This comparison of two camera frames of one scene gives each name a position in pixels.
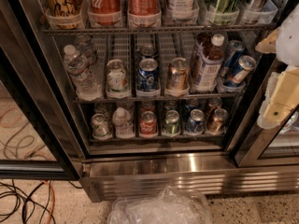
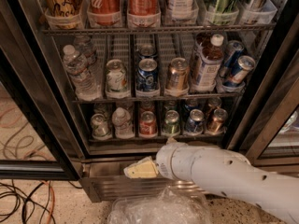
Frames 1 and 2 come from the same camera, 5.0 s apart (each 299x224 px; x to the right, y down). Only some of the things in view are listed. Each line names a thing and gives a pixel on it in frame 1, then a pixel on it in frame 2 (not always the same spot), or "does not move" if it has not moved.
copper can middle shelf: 178,76 does not move
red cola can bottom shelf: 149,123 does not move
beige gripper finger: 268,45 → 145,168
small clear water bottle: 121,120 does not move
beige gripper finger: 283,97 → 171,140
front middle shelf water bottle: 86,85 does not move
